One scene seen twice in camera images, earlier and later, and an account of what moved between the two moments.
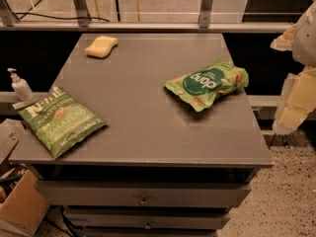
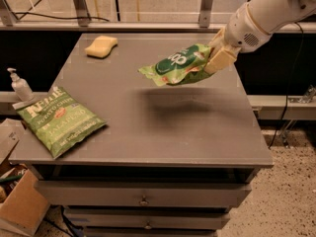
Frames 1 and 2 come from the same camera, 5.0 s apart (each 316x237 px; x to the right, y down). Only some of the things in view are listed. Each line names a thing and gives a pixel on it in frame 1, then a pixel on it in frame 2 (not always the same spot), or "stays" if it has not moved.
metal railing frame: x=80 y=22 stays
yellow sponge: x=102 y=46 stays
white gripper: x=306 y=39 -> x=242 y=30
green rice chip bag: x=202 y=85 -> x=181 y=66
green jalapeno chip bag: x=59 y=119 stays
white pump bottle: x=21 y=87 stays
